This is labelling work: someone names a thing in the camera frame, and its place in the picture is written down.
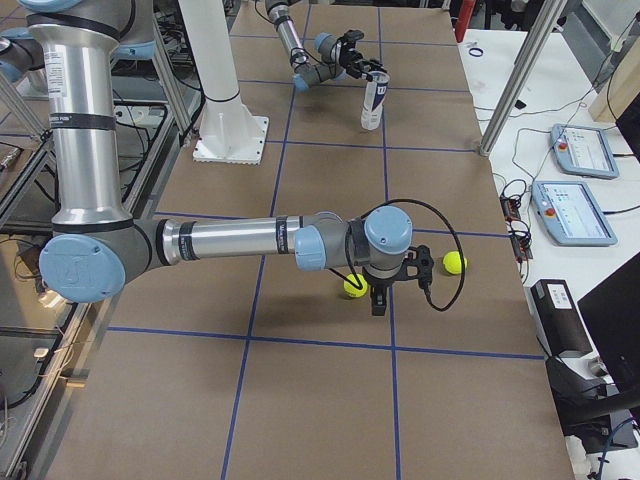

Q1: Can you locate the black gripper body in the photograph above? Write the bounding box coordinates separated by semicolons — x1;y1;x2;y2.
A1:
338;42;368;78
365;275;395;297

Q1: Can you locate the Wilson tennis ball can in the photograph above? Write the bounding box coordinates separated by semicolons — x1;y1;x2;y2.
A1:
361;71;390;131

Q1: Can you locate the yellow tennis ball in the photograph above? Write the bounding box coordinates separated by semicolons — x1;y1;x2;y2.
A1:
442;251;468;275
343;273;369;298

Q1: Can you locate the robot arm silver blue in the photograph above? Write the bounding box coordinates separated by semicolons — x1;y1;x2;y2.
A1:
25;1;418;315
265;1;386;91

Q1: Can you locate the small black electronics board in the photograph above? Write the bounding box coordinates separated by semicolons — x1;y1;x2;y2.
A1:
500;195;521;222

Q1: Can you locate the black box with label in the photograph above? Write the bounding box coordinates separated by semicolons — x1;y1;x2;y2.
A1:
530;279;593;358

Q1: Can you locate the black monitor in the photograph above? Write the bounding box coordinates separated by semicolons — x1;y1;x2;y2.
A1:
578;254;639;391

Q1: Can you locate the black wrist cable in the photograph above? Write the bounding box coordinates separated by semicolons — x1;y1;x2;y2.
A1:
344;199;467;312

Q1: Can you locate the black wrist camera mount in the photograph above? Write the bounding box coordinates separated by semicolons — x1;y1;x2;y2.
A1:
341;29;364;45
404;245;434;294

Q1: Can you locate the white pedestal column base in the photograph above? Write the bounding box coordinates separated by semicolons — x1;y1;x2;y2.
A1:
179;0;269;165

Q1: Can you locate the teach pendant farther from post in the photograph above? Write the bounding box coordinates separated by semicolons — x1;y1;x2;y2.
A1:
531;181;618;247

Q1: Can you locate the teach pendant near post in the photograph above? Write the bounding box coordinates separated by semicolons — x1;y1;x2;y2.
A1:
550;124;619;180

